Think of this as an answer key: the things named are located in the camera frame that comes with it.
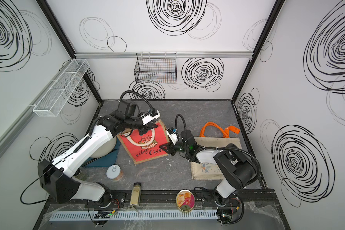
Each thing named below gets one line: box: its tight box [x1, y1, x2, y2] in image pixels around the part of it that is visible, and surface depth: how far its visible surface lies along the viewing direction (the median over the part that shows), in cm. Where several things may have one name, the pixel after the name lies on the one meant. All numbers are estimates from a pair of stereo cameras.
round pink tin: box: [175, 189, 196, 213], surface depth 72 cm
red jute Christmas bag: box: [116, 119, 171, 165], surface depth 80 cm
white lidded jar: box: [105, 164, 124, 182], surface depth 80 cm
